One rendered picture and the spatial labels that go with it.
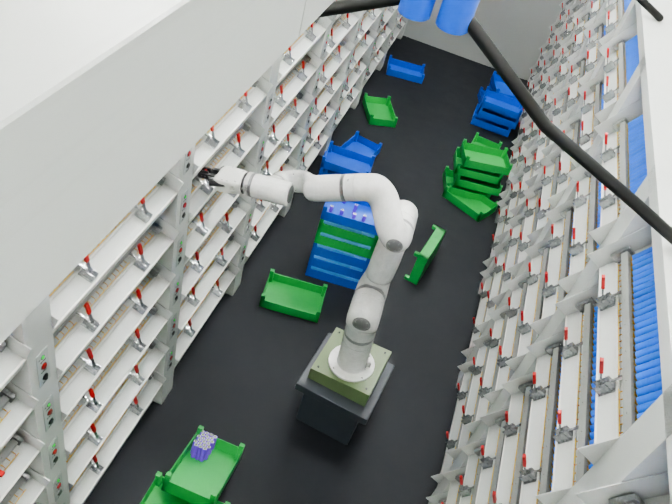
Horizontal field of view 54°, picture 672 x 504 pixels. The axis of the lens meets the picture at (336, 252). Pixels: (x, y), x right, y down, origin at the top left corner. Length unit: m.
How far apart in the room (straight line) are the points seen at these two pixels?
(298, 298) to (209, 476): 1.08
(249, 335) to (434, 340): 0.94
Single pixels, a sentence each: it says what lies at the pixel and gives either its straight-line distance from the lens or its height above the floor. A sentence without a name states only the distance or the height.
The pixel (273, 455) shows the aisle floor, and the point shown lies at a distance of 2.86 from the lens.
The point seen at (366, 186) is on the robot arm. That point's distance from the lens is 2.11.
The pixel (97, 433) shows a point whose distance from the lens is 2.46.
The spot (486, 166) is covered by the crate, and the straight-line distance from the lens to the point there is 4.30.
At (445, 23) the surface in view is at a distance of 1.25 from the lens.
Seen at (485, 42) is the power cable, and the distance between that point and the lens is 1.27.
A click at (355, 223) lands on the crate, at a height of 0.43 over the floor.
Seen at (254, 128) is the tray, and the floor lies 0.98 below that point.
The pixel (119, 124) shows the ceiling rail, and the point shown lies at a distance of 0.16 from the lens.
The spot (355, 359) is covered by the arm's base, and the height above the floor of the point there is 0.45.
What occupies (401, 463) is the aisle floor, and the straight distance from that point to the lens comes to 2.98.
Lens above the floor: 2.47
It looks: 42 degrees down
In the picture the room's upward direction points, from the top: 17 degrees clockwise
